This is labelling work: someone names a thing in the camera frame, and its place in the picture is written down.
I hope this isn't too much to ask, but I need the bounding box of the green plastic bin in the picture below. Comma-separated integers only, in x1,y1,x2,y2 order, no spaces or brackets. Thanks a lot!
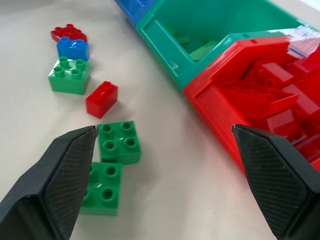
135,0,313,91

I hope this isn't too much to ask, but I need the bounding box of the red plastic bin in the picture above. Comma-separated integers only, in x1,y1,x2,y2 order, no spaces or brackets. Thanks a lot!
182,35,320,176

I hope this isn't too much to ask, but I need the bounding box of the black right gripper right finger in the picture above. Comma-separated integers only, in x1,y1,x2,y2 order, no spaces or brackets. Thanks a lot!
231,124,320,240

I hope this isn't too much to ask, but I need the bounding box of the red brick in bin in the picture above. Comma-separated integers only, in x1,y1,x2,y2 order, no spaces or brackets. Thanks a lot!
219,81,300,116
246,62,297,87

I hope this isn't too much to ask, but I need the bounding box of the green four-stud brick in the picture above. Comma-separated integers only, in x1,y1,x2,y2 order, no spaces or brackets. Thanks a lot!
47,56,91,96
79,161,124,217
96,120,142,166

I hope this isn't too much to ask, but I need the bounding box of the blue building brick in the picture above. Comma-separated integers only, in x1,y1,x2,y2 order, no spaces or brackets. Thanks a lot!
56,36,90,62

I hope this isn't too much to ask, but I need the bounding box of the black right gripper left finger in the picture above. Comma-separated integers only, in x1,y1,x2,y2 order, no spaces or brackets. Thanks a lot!
0,125,98,240

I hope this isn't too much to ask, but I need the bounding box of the blue plastic bin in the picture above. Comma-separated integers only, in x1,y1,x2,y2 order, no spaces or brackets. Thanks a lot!
115,0,159,28

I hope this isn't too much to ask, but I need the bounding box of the red two-stud brick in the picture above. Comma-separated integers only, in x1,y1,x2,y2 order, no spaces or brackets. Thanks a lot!
85,80,119,119

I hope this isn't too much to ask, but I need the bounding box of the green brick in bin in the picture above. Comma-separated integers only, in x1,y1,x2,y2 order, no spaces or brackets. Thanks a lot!
187,39,218,62

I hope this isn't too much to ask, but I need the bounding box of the flat red four-stud brick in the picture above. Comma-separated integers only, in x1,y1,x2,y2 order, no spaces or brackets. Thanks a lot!
50,23,88,43

